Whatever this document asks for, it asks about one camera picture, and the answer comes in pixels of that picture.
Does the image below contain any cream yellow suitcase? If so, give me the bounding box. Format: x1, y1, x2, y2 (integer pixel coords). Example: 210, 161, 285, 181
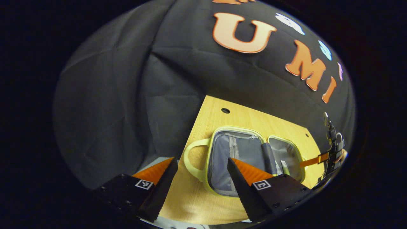
183, 126, 307, 198

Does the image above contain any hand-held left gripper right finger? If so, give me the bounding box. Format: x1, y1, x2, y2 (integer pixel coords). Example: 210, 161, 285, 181
227, 157, 314, 223

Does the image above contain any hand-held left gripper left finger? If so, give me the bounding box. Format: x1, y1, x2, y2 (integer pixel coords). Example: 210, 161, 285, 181
93, 157, 178, 223

